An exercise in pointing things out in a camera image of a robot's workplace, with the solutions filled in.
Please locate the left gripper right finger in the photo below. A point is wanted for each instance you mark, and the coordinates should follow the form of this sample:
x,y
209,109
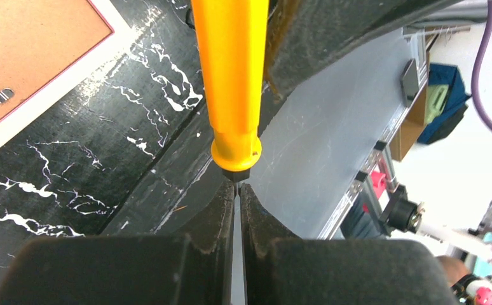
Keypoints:
x,y
282,268

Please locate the pink photo frame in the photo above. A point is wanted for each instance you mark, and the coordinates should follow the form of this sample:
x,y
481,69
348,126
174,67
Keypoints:
x,y
49,47

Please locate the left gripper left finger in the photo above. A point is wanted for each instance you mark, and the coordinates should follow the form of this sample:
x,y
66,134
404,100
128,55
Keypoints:
x,y
189,266

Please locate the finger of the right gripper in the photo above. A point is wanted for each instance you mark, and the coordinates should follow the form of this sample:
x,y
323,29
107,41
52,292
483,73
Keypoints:
x,y
304,37

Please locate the orange handled screwdriver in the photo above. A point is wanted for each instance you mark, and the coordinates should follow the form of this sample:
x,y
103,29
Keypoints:
x,y
231,36

